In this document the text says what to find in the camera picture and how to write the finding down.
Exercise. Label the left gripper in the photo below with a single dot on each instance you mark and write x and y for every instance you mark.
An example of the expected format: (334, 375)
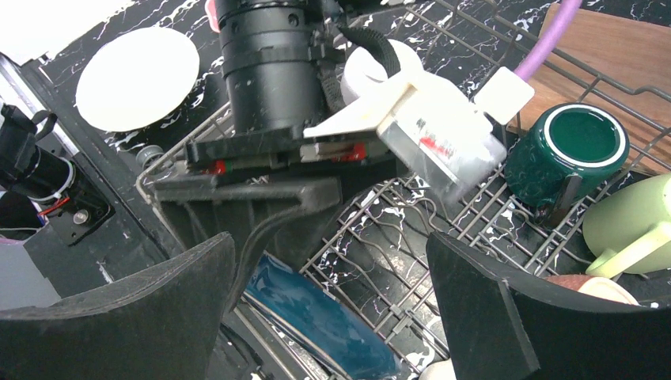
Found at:
(286, 218)

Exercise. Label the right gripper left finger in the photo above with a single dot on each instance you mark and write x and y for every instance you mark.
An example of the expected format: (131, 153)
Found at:
(159, 323)

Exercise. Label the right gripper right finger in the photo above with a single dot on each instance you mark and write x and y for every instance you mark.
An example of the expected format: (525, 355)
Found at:
(503, 323)

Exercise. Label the cream white mug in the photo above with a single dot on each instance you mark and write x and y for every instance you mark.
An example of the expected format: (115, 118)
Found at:
(442, 370)

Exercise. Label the pink mug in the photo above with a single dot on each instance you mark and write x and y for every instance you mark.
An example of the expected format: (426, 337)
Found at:
(595, 286)

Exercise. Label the white plate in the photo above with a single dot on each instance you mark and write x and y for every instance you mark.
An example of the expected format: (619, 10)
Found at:
(137, 79)

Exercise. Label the dark blue plate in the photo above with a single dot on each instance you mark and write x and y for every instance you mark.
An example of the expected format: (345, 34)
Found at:
(333, 334)

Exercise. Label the light green mug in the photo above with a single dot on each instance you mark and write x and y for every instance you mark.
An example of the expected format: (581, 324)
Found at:
(629, 231)

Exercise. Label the dark green mug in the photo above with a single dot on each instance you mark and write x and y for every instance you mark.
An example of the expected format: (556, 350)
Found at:
(569, 151)

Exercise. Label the patterned white bowl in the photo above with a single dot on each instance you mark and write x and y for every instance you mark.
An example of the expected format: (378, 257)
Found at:
(362, 72)

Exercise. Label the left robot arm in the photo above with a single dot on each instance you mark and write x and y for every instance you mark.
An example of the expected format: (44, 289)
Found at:
(279, 66)

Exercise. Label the wooden board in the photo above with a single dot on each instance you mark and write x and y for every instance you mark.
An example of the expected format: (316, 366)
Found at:
(619, 65)

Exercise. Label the aluminium frame rail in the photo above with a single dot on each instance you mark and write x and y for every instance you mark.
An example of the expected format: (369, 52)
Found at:
(16, 91)

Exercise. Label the grey wire dish rack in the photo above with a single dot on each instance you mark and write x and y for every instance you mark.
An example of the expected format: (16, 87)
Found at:
(372, 257)

